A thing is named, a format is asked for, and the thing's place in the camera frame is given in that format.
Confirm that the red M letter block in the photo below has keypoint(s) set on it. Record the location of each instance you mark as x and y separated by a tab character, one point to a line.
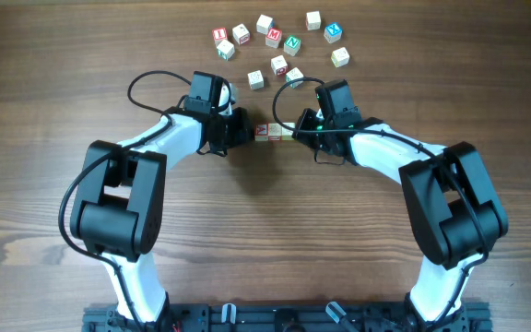
273	38

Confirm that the yellow-sided picture block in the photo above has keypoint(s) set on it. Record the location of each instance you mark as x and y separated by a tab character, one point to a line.
287	131

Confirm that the red A letter block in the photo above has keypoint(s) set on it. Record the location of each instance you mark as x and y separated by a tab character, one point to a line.
261	132

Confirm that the teal-sided picture block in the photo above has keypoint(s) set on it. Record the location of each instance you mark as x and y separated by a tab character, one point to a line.
225	50

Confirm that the yellow-sided block right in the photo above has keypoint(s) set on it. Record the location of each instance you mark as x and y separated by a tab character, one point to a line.
340	57

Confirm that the red O sided block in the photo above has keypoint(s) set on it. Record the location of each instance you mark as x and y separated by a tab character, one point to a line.
279	65

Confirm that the red-sided picture block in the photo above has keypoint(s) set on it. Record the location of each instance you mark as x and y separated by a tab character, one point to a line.
241	34

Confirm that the plain wooden block top right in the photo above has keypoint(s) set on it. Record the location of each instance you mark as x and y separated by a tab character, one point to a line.
313	20

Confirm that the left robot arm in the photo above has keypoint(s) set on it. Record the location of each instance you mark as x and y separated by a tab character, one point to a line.
112	211

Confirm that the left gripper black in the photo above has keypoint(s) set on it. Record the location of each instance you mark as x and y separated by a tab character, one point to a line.
246	134

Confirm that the blue X letter block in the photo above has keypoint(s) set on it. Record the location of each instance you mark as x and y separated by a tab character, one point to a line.
333	32

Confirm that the red I letter block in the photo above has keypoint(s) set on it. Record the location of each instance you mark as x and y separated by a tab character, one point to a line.
219	36

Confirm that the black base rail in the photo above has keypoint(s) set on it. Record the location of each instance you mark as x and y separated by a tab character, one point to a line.
373	316

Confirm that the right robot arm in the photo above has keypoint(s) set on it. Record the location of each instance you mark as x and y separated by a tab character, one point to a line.
455	214

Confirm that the green-sided picture block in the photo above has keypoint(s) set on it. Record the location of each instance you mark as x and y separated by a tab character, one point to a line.
294	77

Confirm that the plain top block blue side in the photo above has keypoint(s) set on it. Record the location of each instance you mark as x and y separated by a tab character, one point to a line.
264	23

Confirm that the green N letter block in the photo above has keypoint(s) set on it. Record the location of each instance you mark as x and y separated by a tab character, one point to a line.
292	45

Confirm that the plain wooden picture block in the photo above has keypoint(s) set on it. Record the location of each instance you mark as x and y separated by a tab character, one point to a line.
256	79

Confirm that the dark red sided block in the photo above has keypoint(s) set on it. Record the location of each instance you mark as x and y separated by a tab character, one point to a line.
274	132

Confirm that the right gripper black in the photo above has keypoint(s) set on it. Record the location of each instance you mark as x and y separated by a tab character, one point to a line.
308	119

